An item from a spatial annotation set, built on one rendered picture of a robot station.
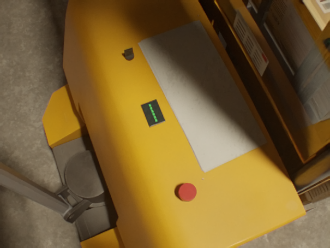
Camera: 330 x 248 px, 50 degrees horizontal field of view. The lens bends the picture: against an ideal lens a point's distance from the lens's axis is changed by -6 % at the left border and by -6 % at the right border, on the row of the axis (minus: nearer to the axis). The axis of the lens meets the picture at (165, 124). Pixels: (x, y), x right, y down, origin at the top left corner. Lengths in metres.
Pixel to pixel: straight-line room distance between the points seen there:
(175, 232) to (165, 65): 0.40
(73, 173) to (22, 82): 0.85
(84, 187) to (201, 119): 0.59
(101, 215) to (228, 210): 0.71
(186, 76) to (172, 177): 0.25
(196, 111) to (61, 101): 0.77
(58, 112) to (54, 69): 0.54
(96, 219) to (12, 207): 0.55
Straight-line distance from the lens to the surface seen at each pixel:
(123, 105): 0.90
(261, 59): 0.85
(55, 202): 1.20
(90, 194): 1.31
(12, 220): 1.86
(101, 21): 1.02
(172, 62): 0.94
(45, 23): 2.21
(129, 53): 0.93
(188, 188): 0.80
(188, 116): 0.87
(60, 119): 1.51
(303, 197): 1.41
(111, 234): 1.36
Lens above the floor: 1.71
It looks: 70 degrees down
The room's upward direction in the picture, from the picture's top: straight up
